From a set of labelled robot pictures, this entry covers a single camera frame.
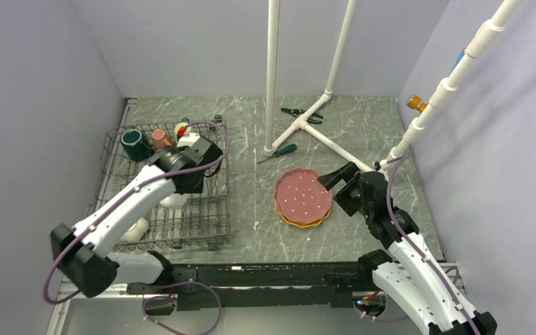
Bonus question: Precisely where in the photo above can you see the grey wire dish rack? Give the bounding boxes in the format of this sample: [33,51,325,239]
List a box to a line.
[87,123,230,253]

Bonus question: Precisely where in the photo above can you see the patterned floral bowl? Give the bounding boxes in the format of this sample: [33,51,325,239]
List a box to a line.
[120,217,149,243]

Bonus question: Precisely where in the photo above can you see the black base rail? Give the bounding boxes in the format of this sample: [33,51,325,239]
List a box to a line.
[126,262,389,315]

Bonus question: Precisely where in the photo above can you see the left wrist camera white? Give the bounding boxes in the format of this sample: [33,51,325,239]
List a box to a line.
[176,128,200,147]

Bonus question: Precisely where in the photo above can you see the orange yellow wall fitting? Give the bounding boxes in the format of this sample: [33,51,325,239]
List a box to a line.
[405,94,428,114]

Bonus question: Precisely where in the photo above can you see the white PVC pipe frame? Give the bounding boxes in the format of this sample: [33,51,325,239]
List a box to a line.
[263,0,373,172]

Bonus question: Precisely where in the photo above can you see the yellow plate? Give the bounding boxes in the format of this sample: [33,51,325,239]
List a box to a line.
[275,207,331,229]

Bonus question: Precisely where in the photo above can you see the cream yellow-green cup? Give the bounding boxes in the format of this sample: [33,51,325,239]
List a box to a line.
[174,122,188,137]

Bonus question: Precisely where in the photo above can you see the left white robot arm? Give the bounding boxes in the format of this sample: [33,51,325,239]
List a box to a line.
[50,136,229,297]

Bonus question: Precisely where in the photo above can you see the pink dotted plate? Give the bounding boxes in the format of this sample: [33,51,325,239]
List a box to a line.
[274,168,332,223]

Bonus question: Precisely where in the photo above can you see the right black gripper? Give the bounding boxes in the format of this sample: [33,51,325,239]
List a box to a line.
[318,161,373,218]

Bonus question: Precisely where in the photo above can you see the green handled screwdriver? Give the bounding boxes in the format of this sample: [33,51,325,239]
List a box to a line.
[257,144,297,164]

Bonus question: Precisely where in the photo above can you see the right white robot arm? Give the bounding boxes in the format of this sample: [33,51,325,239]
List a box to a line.
[318,163,498,334]

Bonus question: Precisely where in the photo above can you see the black pliers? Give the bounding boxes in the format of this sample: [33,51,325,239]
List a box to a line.
[281,107,324,124]

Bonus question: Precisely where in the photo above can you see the dark green mug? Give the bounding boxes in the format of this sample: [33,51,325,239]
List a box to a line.
[121,129,155,162]

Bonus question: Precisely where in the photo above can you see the white PVC diagonal pipe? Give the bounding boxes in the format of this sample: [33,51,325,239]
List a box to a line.
[382,1,521,168]

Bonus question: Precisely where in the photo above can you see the white plain bowl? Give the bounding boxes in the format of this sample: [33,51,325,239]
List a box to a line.
[159,193,189,210]

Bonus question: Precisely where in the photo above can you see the pink mug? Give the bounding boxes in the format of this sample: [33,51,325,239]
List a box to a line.
[151,128,174,149]

